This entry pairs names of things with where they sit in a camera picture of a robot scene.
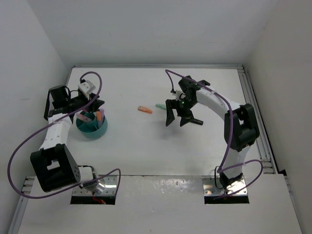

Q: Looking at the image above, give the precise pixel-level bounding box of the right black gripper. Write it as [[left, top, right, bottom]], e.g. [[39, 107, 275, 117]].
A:
[[166, 97, 197, 127]]

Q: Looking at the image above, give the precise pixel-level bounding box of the grey orange highlighter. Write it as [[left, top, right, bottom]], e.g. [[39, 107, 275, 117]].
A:
[[96, 111, 102, 129]]

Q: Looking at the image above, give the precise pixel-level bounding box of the green correction tape case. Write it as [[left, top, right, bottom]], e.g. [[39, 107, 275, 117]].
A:
[[155, 103, 166, 110]]

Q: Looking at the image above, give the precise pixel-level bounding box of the white pink marker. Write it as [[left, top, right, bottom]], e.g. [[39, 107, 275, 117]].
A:
[[76, 114, 92, 122]]

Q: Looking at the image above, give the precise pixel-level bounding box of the yellow black highlighter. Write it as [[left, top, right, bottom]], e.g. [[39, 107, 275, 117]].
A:
[[192, 119, 203, 125]]

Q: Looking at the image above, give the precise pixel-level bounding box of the pink lilac highlighter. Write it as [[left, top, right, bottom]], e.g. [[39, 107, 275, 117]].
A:
[[99, 108, 105, 127]]

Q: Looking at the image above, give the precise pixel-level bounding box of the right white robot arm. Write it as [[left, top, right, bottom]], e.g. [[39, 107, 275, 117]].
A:
[[165, 76, 260, 189]]

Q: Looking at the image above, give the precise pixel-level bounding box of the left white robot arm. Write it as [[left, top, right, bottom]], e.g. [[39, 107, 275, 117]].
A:
[[30, 81, 107, 192]]

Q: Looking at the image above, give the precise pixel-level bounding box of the teal round divided organizer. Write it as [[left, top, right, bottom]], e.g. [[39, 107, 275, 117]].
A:
[[76, 109, 108, 139]]

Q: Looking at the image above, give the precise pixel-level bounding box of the orange correction tape case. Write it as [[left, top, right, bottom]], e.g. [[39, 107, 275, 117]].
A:
[[137, 106, 153, 114]]

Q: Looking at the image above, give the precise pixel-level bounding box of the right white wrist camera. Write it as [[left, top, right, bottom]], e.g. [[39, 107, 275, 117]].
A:
[[171, 90, 185, 100]]

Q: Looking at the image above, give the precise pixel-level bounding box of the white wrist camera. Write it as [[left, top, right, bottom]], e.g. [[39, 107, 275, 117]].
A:
[[78, 80, 96, 99], [171, 90, 185, 100]]

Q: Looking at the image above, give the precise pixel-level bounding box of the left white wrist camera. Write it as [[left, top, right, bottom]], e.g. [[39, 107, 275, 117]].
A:
[[78, 80, 96, 99]]

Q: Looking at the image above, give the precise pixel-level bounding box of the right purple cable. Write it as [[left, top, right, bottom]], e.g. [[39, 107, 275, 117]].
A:
[[165, 69, 264, 198]]

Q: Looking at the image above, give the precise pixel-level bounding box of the purple cable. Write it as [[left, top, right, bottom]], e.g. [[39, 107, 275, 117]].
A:
[[165, 69, 264, 198], [7, 71, 122, 198]]

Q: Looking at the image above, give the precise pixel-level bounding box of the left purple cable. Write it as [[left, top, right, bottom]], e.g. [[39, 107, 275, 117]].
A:
[[7, 71, 122, 198]]

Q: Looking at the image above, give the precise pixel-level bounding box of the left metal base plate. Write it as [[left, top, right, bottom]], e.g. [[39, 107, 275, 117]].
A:
[[90, 175, 119, 196]]

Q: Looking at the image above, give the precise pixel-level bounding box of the metal base plate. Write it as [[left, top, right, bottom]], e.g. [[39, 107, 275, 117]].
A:
[[202, 176, 248, 197], [90, 175, 119, 196]]

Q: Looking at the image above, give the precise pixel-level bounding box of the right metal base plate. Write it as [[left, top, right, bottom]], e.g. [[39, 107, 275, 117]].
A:
[[202, 176, 248, 197]]

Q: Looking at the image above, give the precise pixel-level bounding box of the aluminium frame rail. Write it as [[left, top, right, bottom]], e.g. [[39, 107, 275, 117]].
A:
[[237, 66, 278, 174]]

